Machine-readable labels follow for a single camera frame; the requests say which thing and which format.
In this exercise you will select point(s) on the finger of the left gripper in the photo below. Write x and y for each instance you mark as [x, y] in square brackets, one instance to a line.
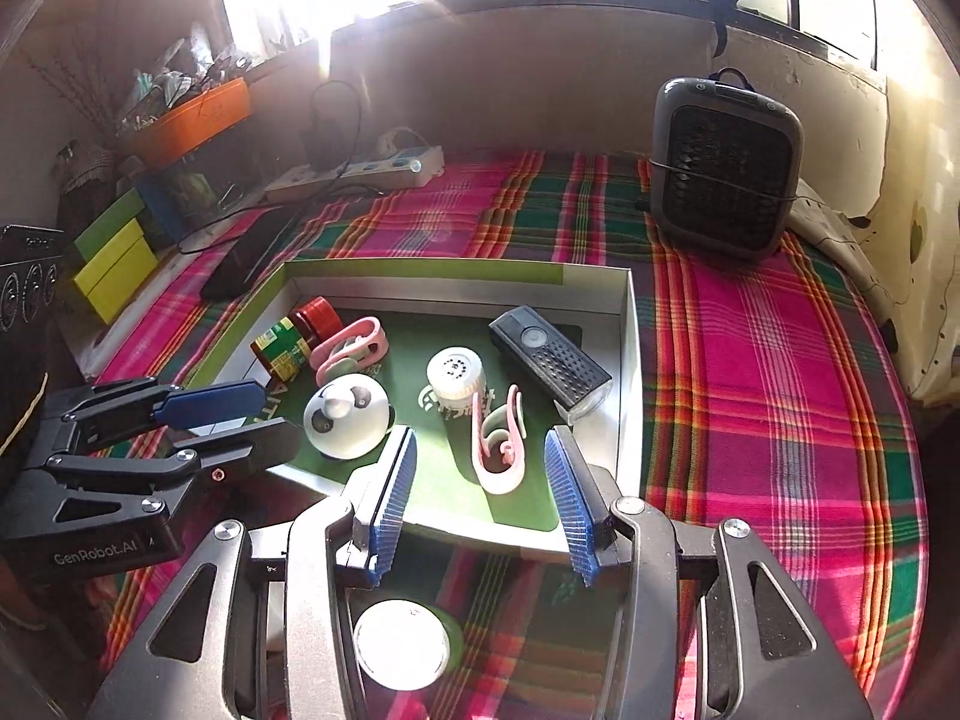
[95, 417]
[224, 457]

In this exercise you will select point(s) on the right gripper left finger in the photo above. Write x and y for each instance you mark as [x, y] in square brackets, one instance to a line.
[201, 652]

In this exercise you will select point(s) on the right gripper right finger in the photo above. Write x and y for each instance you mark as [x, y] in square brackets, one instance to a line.
[762, 652]

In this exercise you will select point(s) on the red-capped brown pill bottle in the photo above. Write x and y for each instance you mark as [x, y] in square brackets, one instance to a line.
[284, 348]

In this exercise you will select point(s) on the green spool white top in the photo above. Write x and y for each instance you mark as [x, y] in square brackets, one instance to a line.
[406, 646]

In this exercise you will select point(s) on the white round panda gadget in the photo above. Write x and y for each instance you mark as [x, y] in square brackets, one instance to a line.
[346, 418]

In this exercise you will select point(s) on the pink white clip toy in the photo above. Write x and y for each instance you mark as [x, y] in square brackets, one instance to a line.
[355, 348]

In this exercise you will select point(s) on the white cylindrical small jar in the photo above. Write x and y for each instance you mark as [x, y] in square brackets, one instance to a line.
[454, 376]

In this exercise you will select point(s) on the black bike light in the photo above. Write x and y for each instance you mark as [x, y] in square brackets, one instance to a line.
[572, 379]

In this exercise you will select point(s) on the yellow green boxes stack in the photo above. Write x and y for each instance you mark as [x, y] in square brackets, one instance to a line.
[114, 259]

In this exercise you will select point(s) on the black speaker device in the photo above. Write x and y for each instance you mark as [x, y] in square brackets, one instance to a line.
[30, 270]

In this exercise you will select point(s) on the black smartphone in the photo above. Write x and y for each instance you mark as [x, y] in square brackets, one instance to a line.
[249, 256]

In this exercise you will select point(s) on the plaid tablecloth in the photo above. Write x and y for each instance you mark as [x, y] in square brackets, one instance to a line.
[768, 395]

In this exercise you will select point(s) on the orange plastic bin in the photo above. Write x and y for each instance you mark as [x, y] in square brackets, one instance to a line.
[189, 126]

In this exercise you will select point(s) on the green and white cardboard tray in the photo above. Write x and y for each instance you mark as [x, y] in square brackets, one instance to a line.
[436, 314]

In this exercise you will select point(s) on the white power strip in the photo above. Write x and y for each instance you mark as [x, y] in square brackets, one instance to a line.
[409, 168]

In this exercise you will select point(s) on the heart pattern curtain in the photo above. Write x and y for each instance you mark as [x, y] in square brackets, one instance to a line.
[896, 234]

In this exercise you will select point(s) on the small grey space heater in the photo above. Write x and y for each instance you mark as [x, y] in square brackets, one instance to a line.
[725, 164]

